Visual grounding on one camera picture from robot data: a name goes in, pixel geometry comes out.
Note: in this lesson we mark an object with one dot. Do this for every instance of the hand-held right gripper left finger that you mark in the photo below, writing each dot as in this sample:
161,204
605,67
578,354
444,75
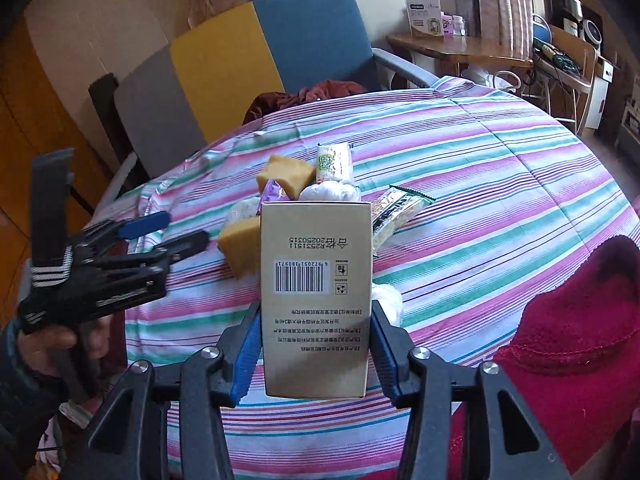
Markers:
247,355

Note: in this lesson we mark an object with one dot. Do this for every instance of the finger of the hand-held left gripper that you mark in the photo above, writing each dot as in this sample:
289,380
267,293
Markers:
145,225
187,244

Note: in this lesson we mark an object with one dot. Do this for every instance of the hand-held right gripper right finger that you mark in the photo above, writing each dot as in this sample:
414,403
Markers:
385,360

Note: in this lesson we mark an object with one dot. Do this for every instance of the yellow sponge cake block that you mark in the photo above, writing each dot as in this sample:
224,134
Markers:
287,172
240,247

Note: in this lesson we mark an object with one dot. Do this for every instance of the white plastic snack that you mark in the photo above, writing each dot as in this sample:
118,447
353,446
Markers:
387,302

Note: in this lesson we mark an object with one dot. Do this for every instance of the purple cloth piece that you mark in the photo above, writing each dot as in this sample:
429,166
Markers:
272,192

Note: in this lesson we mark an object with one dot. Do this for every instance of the person's left forearm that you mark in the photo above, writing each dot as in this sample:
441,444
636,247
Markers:
20,400

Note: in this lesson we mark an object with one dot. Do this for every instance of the person's left hand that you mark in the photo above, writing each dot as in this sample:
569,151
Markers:
32,350

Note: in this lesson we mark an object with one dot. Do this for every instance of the clear wrapped rice cake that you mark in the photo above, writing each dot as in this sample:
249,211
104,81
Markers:
240,210

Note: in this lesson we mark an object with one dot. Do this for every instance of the white wrapped ball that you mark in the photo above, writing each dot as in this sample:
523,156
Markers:
327,191

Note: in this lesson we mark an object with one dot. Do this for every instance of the green edged snack bar packet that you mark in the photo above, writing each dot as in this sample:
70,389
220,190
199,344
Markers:
395,207

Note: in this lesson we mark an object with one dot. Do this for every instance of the green label snack packet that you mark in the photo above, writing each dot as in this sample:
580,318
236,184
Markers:
332,162

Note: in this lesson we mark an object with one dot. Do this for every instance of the maroon cloth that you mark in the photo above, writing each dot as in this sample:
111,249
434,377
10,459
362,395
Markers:
280,102

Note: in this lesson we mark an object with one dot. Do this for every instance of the red knitted cloth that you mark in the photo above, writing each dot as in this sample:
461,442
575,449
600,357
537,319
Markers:
575,335

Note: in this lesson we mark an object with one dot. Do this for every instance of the striped tablecloth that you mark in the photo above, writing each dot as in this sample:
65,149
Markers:
475,185

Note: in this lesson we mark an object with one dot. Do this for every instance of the grey yellow blue armchair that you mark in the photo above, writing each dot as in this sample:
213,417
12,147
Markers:
310,35

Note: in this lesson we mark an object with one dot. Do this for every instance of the wooden desk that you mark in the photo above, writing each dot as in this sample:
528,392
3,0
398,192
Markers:
450,47

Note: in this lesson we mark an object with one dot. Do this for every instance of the white printed box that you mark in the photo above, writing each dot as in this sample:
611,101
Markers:
422,17

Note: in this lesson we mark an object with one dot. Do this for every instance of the small pink bottle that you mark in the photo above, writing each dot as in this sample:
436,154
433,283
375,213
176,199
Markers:
454,26

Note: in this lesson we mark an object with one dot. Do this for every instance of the white cabinet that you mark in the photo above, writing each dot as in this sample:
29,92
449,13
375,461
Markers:
600,90

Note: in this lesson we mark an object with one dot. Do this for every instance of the open cardboard box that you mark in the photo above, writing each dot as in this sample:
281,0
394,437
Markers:
570,55

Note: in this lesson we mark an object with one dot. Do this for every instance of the blue ball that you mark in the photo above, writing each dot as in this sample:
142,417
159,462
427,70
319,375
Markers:
541,30

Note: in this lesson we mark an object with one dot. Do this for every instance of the patterned curtain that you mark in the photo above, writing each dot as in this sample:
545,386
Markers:
500,5

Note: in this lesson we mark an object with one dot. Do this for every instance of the white round speaker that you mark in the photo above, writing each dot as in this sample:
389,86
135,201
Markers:
591,30

